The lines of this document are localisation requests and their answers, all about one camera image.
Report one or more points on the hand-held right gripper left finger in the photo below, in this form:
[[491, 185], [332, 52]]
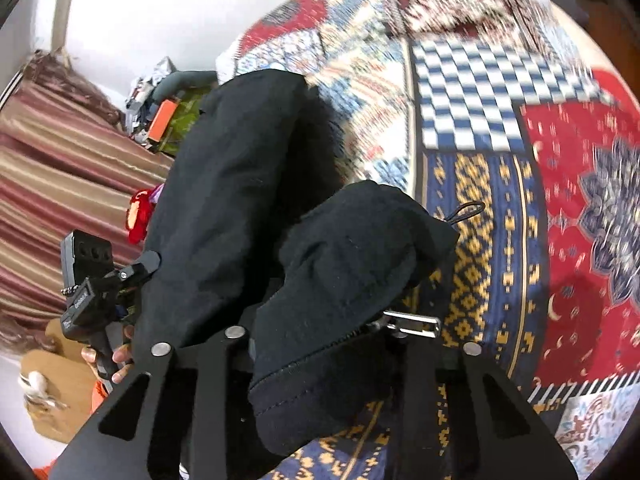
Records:
[[170, 410]]

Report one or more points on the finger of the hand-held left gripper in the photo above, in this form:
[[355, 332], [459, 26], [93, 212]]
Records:
[[142, 265]]

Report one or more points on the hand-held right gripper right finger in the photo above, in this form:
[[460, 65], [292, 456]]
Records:
[[475, 410]]

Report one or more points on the black zip hoodie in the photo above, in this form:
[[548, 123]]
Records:
[[225, 175]]

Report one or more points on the person's left hand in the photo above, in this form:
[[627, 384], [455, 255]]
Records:
[[122, 355]]

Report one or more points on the red bag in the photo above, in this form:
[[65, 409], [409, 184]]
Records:
[[140, 215]]

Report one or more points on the orange cloth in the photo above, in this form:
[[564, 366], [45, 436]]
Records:
[[99, 394]]

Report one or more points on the brown cardboard box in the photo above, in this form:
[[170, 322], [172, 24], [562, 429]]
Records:
[[55, 400]]

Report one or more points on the striped maroon curtain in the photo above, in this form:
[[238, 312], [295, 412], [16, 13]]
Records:
[[55, 160]]

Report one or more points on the orange box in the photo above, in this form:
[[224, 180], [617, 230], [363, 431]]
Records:
[[162, 120]]

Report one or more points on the green printed box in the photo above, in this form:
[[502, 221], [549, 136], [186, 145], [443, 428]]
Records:
[[182, 120]]

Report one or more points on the pile of mixed clutter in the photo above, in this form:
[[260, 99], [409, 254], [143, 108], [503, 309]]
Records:
[[145, 95]]

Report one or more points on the patchwork printed blanket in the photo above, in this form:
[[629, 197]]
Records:
[[475, 85]]

